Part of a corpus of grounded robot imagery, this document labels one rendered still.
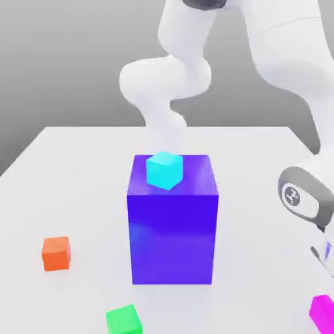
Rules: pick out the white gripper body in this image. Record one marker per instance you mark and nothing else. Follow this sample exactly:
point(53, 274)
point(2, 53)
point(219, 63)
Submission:
point(329, 257)

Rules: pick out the small magenta cube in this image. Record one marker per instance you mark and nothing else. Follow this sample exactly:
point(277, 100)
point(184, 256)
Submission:
point(323, 313)

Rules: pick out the large blue box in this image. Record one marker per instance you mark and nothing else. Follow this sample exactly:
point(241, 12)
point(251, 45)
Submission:
point(172, 240)

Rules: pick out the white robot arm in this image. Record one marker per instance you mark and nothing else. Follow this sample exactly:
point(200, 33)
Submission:
point(167, 86)

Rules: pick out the small orange cube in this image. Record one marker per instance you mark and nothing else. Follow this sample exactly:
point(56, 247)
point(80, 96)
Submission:
point(55, 254)

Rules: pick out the small green cube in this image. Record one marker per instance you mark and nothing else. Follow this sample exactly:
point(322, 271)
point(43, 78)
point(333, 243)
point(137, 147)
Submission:
point(124, 321)

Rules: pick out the small cyan cube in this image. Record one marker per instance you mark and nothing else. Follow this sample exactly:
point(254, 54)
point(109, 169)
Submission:
point(163, 171)

